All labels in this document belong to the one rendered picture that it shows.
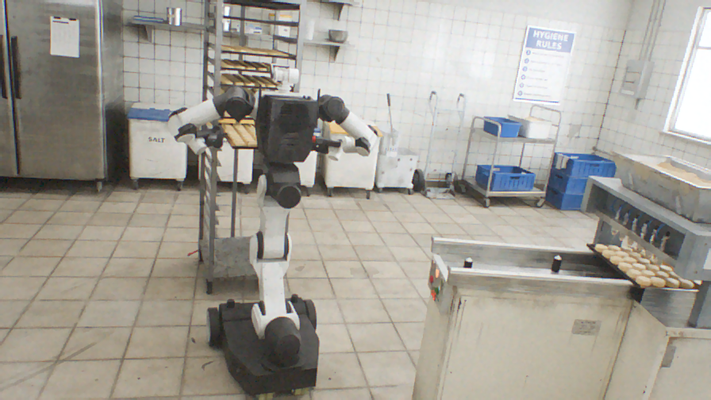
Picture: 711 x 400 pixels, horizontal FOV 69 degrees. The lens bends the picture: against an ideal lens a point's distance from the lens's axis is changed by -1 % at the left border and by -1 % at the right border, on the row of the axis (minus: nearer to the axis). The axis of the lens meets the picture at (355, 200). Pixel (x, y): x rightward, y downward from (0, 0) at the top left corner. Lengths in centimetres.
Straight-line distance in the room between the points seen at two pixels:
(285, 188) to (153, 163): 317
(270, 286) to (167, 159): 290
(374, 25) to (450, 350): 445
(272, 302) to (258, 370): 35
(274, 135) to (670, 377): 178
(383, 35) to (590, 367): 448
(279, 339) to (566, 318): 121
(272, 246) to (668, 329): 171
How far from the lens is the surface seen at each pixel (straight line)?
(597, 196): 258
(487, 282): 199
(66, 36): 507
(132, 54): 590
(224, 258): 362
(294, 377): 256
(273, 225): 261
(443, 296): 202
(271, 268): 270
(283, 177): 238
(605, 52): 729
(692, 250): 203
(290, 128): 230
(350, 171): 547
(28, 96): 522
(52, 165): 529
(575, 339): 223
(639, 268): 235
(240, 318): 289
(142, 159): 538
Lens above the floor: 166
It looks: 17 degrees down
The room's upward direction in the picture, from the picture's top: 7 degrees clockwise
